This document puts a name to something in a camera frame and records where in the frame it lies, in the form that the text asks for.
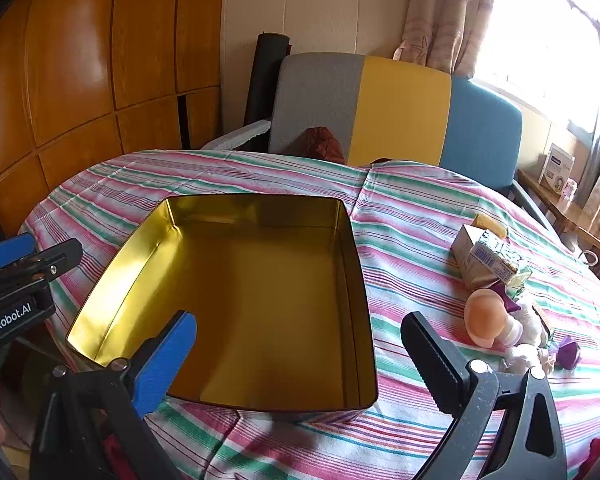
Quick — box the peach silicone bottle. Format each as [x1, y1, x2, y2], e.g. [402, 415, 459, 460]
[464, 288, 524, 349]

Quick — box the white cord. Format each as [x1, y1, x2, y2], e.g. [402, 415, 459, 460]
[502, 303, 556, 376]

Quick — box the purple snack packet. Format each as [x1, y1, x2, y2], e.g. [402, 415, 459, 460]
[489, 281, 521, 313]
[556, 336, 581, 370]

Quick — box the beige medicine box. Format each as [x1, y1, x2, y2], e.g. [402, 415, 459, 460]
[452, 224, 532, 290]

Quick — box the yellow sponge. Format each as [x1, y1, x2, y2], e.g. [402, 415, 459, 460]
[471, 212, 508, 240]

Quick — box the striped bedspread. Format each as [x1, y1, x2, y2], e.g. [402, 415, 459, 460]
[22, 151, 600, 479]

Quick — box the gold tin box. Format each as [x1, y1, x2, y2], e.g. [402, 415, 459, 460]
[67, 194, 378, 414]

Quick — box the wooden side table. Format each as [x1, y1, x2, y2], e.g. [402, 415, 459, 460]
[516, 169, 600, 252]

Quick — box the wooden wardrobe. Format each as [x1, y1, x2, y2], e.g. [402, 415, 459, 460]
[0, 0, 222, 235]

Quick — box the white appliance box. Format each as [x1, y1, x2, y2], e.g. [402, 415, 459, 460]
[540, 143, 574, 195]

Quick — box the dark red cushion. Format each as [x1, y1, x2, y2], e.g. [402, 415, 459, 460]
[301, 127, 346, 165]

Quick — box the grey yellow blue sofa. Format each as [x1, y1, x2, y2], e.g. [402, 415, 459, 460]
[268, 53, 548, 226]

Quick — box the black rolled mat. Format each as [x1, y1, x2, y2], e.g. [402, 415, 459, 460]
[244, 32, 291, 126]

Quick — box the floral curtain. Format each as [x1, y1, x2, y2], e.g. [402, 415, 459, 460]
[393, 0, 494, 78]

